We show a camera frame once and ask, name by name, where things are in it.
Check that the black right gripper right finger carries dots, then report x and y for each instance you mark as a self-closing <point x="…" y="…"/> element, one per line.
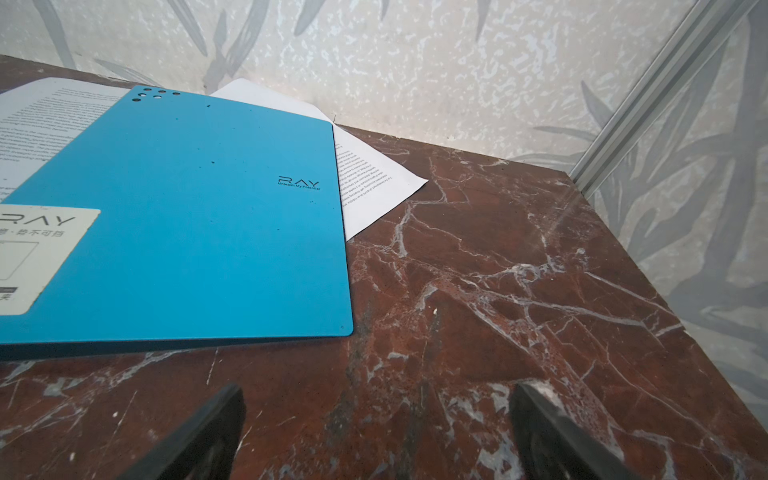
<point x="552" y="446"/>

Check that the white printed paper centre top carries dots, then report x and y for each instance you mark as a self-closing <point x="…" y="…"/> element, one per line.
<point x="41" y="118"/>

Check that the white printed paper right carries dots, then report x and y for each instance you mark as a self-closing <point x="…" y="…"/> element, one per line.
<point x="371" y="184"/>

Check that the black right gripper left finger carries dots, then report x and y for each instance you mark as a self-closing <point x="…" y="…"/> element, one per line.
<point x="203" y="447"/>

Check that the aluminium cage frame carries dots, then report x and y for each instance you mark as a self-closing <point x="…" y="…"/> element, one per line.
<point x="703" y="30"/>

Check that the blue and black file folder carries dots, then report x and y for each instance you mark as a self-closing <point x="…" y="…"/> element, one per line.
<point x="187" y="220"/>

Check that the white printed paper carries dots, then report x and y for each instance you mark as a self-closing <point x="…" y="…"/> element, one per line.
<point x="41" y="118"/>
<point x="371" y="184"/>

